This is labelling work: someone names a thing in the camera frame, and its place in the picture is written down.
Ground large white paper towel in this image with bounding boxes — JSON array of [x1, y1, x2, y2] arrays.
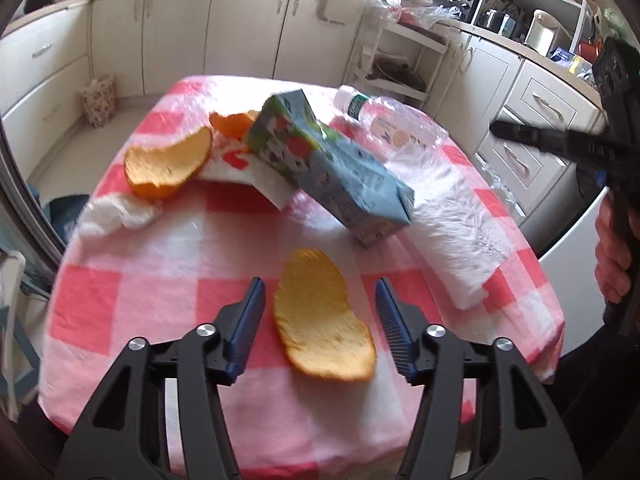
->
[[198, 134, 512, 311]]

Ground cream lower kitchen cabinets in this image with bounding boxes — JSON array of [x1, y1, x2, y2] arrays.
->
[[1, 0, 368, 176]]

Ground person's right hand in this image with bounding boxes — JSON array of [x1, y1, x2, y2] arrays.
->
[[594, 193, 632, 304]]

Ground white refrigerator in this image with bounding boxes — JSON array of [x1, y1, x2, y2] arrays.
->
[[540, 188, 608, 356]]

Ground white electric kettle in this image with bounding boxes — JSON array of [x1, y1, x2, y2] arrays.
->
[[525, 10, 572, 56]]

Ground white drawer cabinet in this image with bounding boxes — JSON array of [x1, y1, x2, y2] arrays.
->
[[425, 23, 604, 224]]

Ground blue wooden chair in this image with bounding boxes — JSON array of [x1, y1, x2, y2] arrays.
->
[[1, 250, 48, 422]]

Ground white metal counter rack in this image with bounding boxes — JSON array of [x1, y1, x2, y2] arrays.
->
[[471, 0, 600, 53]]

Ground clear plastic bottle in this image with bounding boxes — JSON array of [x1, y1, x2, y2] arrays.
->
[[333, 86, 448, 158]]

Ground small crumpled white tissue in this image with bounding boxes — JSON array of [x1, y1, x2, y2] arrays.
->
[[76, 193, 163, 238]]

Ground orange peel piece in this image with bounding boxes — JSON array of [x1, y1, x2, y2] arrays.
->
[[272, 248, 378, 382]]

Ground white corner shelf rack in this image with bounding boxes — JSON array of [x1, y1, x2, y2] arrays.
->
[[343, 15, 450, 107]]

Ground blue juice carton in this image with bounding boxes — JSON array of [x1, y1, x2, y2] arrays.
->
[[245, 90, 414, 246]]

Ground red white checkered tablecloth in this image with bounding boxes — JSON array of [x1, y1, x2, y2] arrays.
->
[[37, 74, 566, 478]]

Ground large orange peel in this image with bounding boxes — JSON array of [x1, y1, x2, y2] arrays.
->
[[124, 127, 213, 202]]

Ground small orange peel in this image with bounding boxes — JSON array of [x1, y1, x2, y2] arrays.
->
[[209, 110, 259, 140]]

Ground patterned waste basket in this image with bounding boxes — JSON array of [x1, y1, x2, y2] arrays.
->
[[77, 74, 116, 128]]

